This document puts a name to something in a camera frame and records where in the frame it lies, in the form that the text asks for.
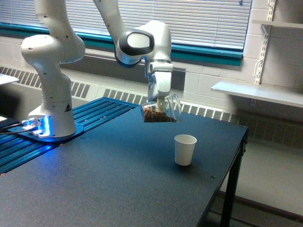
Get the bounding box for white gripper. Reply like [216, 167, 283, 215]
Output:
[145, 61, 173, 113]

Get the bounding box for clear plastic cup with nuts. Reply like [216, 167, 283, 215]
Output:
[141, 94, 182, 123]

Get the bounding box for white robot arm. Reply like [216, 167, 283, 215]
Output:
[21, 0, 173, 139]

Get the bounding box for white paper cup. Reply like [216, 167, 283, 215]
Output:
[174, 134, 197, 166]

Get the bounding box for teal window sill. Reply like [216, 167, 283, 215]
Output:
[0, 22, 243, 66]

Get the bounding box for white window blinds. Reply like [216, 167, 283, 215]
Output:
[0, 0, 252, 50]

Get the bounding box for baseboard radiator grille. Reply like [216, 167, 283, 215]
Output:
[0, 66, 303, 148]

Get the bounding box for black table leg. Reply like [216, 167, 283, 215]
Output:
[220, 133, 248, 227]

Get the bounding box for white tabletop at left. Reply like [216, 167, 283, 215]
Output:
[0, 73, 19, 85]

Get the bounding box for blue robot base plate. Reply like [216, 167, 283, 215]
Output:
[16, 123, 84, 143]

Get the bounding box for white upper wall shelf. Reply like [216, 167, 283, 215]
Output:
[252, 20, 303, 29]

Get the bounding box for white wall shelf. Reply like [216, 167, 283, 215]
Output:
[252, 20, 303, 29]
[211, 81, 303, 108]

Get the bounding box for white shelf rail bracket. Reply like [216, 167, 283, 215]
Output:
[254, 0, 276, 85]

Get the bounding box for white lower wall shelf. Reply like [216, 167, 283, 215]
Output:
[211, 81, 303, 108]

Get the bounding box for black cables at base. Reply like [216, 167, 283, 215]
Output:
[0, 120, 31, 135]

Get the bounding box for blue aluminium rail platform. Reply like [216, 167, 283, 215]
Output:
[0, 97, 138, 174]

